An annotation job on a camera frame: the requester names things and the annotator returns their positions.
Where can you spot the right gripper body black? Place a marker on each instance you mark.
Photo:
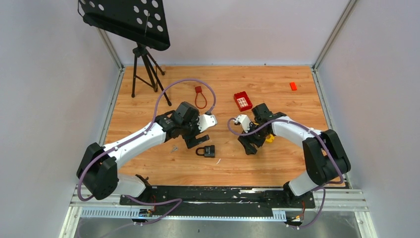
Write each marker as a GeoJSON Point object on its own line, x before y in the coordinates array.
{"type": "Point", "coordinates": [257, 138]}

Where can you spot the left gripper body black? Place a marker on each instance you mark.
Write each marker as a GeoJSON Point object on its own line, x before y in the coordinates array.
{"type": "Point", "coordinates": [190, 129]}

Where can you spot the black music stand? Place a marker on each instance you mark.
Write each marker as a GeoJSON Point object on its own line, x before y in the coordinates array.
{"type": "Point", "coordinates": [141, 21]}

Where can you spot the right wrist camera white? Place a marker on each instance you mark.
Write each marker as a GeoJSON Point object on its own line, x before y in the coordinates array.
{"type": "Point", "coordinates": [244, 121]}

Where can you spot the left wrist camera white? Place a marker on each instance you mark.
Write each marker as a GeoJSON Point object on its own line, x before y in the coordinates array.
{"type": "Point", "coordinates": [206, 121]}

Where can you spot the black padlock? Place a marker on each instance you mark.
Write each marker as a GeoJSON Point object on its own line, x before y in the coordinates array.
{"type": "Point", "coordinates": [206, 151]}

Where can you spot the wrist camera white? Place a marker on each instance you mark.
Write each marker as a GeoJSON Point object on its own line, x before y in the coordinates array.
{"type": "Point", "coordinates": [244, 121]}
{"type": "Point", "coordinates": [206, 121]}

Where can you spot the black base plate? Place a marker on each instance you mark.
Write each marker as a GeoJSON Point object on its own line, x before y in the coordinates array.
{"type": "Point", "coordinates": [206, 201]}

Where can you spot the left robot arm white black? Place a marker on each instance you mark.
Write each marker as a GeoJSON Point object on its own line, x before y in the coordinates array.
{"type": "Point", "coordinates": [98, 171]}

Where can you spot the small red block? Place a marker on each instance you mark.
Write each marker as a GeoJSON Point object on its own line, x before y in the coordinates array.
{"type": "Point", "coordinates": [293, 86]}

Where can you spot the yellow triangular plastic piece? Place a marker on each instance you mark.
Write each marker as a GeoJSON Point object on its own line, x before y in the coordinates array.
{"type": "Point", "coordinates": [269, 138]}

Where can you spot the red cable lock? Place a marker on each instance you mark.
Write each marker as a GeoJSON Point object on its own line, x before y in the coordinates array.
{"type": "Point", "coordinates": [200, 99]}

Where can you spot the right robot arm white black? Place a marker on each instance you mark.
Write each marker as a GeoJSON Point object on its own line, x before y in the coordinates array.
{"type": "Point", "coordinates": [324, 155]}

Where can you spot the red toy brick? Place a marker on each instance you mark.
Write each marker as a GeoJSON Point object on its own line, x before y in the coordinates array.
{"type": "Point", "coordinates": [242, 101]}

